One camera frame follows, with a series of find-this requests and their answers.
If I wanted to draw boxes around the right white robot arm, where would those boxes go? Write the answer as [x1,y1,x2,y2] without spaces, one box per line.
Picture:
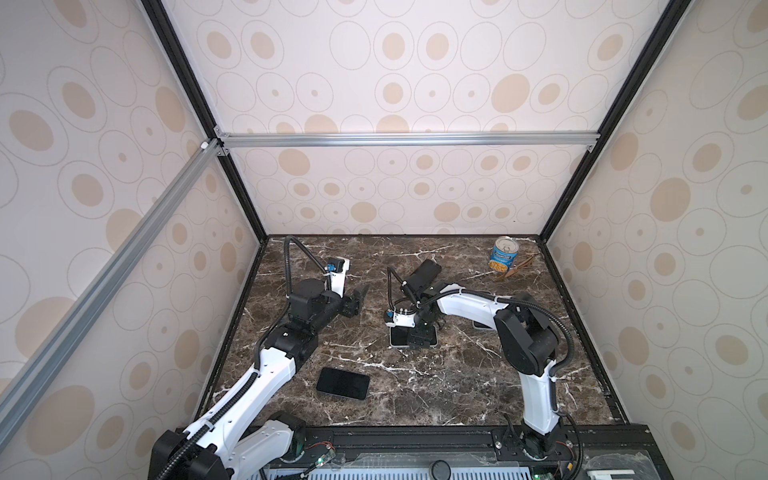
[387,284,563,437]

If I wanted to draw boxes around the black vertical frame post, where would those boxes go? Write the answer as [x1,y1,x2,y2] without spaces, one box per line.
[140,0,269,243]
[538,0,693,245]

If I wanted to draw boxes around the silver aluminium rail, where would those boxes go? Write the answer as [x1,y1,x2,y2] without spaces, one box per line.
[1,138,223,449]
[219,130,600,150]

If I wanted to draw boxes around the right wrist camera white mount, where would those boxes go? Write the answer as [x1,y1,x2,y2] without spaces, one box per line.
[385,308,416,328]

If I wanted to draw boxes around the light blue cased phone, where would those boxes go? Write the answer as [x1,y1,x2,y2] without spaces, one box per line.
[472,321,494,330]

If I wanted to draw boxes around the brown twig pieces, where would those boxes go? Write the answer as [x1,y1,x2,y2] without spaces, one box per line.
[494,254,537,283]

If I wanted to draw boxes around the black smartphone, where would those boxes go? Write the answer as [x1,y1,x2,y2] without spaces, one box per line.
[316,367,370,401]

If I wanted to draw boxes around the silver aluminium rail back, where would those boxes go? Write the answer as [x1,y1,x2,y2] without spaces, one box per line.
[219,130,600,150]

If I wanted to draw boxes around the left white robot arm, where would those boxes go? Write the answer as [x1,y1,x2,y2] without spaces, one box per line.
[148,279,369,479]

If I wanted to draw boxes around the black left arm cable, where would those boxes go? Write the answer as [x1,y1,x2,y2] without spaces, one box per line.
[152,235,330,480]

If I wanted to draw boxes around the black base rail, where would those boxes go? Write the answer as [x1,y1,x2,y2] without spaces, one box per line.
[173,424,667,480]

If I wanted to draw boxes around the black vertical frame post left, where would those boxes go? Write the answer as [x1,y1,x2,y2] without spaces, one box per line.
[140,0,269,243]

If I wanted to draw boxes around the silver aluminium rail left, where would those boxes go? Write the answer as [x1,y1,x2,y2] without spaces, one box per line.
[1,138,223,449]

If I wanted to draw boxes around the open tin can blue label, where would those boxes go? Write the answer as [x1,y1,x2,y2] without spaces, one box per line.
[488,236,519,274]

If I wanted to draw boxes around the black vertical frame post right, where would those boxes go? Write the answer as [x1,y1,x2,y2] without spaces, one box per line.
[538,0,693,245]

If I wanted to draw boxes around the light blue phone case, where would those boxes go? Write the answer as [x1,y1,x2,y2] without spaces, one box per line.
[389,325,438,349]

